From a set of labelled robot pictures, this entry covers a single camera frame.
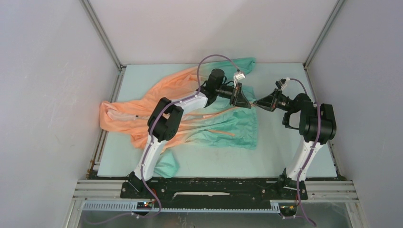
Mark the aluminium frame rail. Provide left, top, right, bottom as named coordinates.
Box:
left=70, top=178, right=359, bottom=217

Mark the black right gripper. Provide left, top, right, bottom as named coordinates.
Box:
left=253, top=88, right=294, bottom=112

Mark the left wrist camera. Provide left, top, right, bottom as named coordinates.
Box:
left=233, top=71, right=245, bottom=84

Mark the teal and orange jacket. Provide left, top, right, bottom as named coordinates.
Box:
left=98, top=57, right=258, bottom=178

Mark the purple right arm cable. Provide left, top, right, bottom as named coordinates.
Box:
left=281, top=78, right=322, bottom=227

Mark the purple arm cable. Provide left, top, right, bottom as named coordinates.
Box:
left=281, top=78, right=322, bottom=227
left=83, top=54, right=241, bottom=226

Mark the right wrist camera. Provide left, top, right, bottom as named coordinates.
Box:
left=275, top=77, right=290, bottom=90

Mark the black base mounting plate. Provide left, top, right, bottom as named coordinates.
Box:
left=120, top=177, right=308, bottom=210

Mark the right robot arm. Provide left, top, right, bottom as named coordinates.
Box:
left=253, top=89, right=337, bottom=199

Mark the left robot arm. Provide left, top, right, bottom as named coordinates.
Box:
left=128, top=69, right=251, bottom=198

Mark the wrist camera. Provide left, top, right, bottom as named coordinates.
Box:
left=275, top=77, right=290, bottom=90
left=233, top=71, right=245, bottom=84

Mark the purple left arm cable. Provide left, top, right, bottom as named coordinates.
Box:
left=83, top=54, right=241, bottom=226

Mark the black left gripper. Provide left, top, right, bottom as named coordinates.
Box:
left=215, top=82, right=250, bottom=109

